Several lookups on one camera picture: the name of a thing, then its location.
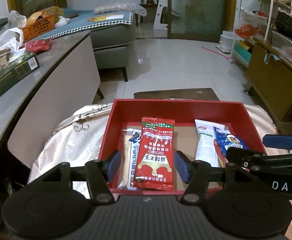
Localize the white green snack packet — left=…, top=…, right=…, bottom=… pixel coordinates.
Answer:
left=195, top=119, right=225, bottom=167

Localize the red jujube snack packet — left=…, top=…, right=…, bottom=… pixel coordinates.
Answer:
left=132, top=117, right=175, bottom=191

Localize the blue snack packet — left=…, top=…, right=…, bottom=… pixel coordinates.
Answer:
left=214, top=127, right=249, bottom=156

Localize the yellow cake packet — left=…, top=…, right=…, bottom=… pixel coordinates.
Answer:
left=117, top=127, right=141, bottom=191

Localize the floral pink tablecloth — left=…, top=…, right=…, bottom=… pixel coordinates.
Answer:
left=27, top=103, right=292, bottom=239

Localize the red cardboard box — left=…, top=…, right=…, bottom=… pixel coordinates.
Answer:
left=98, top=99, right=266, bottom=197

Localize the dark wooden stool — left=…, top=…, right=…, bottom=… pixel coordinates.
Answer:
left=134, top=88, right=220, bottom=101

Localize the wooden cabinet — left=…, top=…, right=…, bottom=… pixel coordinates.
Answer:
left=245, top=37, right=292, bottom=135

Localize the pink fly swatter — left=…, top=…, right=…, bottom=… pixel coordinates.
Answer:
left=201, top=47, right=231, bottom=61

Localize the dark green long box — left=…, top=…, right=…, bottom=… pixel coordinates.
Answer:
left=0, top=51, right=40, bottom=97

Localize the grey sofa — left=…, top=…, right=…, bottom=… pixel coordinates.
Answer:
left=0, top=8, right=137, bottom=82

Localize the red packet on counter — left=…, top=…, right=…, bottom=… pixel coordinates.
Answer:
left=21, top=38, right=53, bottom=55

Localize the orange plastic basket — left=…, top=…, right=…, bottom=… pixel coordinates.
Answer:
left=21, top=15, right=55, bottom=43

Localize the white plastic bag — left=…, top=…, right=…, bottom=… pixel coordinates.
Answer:
left=0, top=28, right=24, bottom=55

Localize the white wire shelf rack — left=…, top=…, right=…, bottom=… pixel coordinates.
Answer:
left=229, top=0, right=292, bottom=66

